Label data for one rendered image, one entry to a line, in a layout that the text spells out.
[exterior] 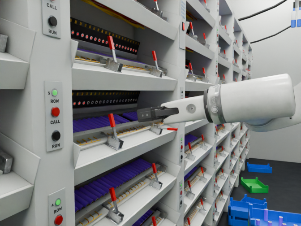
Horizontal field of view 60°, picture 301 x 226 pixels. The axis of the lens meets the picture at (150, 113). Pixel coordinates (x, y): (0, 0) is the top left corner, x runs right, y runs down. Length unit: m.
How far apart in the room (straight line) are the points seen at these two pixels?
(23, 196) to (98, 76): 0.29
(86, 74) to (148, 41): 0.60
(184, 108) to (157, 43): 0.59
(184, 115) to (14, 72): 0.33
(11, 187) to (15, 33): 0.25
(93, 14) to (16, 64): 0.54
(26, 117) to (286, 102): 0.45
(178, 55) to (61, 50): 0.64
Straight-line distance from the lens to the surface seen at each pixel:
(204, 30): 1.79
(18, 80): 0.46
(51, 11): 0.51
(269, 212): 1.67
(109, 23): 1.02
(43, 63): 0.48
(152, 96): 1.10
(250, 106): 0.54
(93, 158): 0.61
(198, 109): 0.55
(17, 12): 0.50
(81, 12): 0.90
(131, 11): 0.77
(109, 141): 0.70
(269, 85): 0.54
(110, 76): 0.64
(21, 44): 0.48
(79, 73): 0.55
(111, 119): 0.69
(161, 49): 1.10
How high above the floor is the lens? 1.10
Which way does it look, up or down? 5 degrees down
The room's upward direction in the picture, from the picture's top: straight up
